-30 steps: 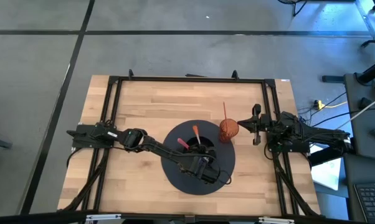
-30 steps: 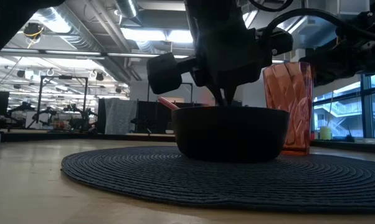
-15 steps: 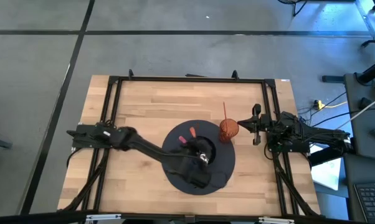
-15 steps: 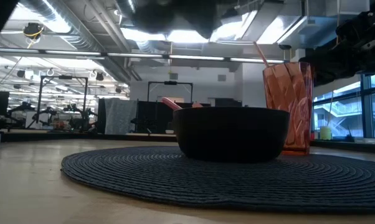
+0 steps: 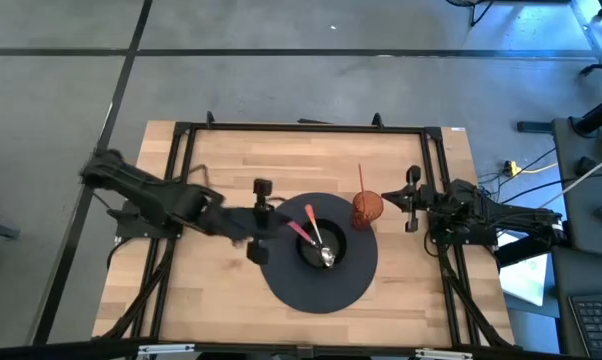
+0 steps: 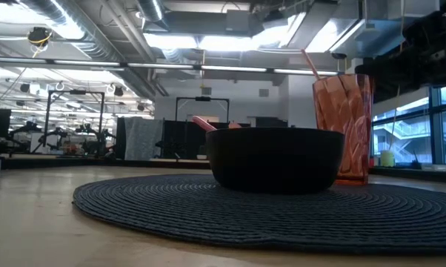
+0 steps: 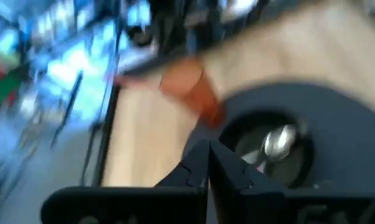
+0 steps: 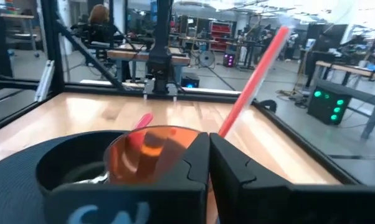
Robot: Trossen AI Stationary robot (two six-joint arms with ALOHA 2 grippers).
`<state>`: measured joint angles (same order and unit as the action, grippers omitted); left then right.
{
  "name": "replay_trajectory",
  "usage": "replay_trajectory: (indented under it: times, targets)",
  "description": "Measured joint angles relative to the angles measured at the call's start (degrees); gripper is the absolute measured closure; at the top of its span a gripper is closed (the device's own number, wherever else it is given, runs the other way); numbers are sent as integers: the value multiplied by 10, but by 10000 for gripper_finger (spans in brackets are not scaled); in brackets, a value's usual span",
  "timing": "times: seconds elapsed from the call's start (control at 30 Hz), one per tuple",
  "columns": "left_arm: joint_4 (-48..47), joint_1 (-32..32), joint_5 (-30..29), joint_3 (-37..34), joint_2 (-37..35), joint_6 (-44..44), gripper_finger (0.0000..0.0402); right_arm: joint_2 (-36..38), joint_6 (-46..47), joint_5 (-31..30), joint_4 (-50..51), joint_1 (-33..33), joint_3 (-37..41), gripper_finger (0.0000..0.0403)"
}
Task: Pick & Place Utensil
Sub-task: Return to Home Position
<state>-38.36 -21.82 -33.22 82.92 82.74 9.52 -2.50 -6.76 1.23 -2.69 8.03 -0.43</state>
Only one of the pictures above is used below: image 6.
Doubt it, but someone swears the red-handled metal spoon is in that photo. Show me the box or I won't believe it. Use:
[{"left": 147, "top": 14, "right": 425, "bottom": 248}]
[{"left": 191, "top": 116, "right": 217, "bottom": 132}]

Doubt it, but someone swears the black bowl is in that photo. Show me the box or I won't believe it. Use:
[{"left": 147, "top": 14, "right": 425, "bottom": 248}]
[{"left": 205, "top": 127, "right": 346, "bottom": 195}]

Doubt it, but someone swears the red straw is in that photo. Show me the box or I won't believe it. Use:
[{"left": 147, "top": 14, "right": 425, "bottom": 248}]
[{"left": 300, "top": 49, "right": 321, "bottom": 81}]

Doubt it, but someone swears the orange faceted plastic tumbler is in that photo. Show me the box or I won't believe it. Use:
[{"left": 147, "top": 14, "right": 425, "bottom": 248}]
[{"left": 312, "top": 73, "right": 375, "bottom": 186}]

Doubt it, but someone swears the black partition panel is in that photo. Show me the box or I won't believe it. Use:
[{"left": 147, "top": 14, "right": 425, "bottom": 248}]
[{"left": 162, "top": 119, "right": 252, "bottom": 159}]

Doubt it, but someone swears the black cabinet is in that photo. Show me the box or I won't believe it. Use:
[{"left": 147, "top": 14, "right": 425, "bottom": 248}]
[{"left": 255, "top": 116, "right": 287, "bottom": 129}]

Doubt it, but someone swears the long ceiling light strip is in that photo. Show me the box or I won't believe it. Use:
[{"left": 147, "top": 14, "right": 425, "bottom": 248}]
[{"left": 0, "top": 56, "right": 345, "bottom": 78}]

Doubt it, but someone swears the grey cloth cover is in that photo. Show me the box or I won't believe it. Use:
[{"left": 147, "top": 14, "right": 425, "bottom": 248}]
[{"left": 123, "top": 116, "right": 164, "bottom": 161}]

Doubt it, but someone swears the round dark woven placemat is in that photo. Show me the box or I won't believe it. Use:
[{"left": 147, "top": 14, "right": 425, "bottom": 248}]
[{"left": 71, "top": 174, "right": 446, "bottom": 257}]

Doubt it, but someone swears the grey ceiling unit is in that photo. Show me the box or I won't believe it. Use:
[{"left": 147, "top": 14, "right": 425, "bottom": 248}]
[{"left": 225, "top": 9, "right": 259, "bottom": 33}]

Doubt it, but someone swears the yellow-green bucket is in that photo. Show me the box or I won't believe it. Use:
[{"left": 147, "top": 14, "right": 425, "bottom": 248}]
[{"left": 379, "top": 149, "right": 396, "bottom": 168}]

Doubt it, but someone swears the black window blind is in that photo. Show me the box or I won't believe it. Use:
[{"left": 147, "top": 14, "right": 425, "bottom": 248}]
[{"left": 356, "top": 62, "right": 431, "bottom": 107}]

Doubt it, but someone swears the dark framed window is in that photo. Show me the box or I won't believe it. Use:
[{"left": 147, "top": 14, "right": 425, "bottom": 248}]
[{"left": 370, "top": 83, "right": 446, "bottom": 166}]

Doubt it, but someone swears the low black frame rig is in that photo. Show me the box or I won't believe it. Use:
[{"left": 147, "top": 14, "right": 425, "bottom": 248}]
[{"left": 175, "top": 96, "right": 230, "bottom": 123}]

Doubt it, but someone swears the silver ceiling duct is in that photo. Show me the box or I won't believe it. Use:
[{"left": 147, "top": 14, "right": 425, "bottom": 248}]
[{"left": 136, "top": 0, "right": 164, "bottom": 23}]

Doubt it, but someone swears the black table frame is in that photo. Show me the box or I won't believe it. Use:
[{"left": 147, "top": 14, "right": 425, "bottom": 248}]
[{"left": 0, "top": 155, "right": 446, "bottom": 185}]

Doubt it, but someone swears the tall black frame rig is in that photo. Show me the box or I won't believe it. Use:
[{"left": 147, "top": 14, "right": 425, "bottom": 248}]
[{"left": 44, "top": 89, "right": 106, "bottom": 149}]

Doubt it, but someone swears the black ceiling fixture yellow cable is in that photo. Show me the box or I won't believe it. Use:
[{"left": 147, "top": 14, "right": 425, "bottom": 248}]
[{"left": 27, "top": 26, "right": 53, "bottom": 47}]

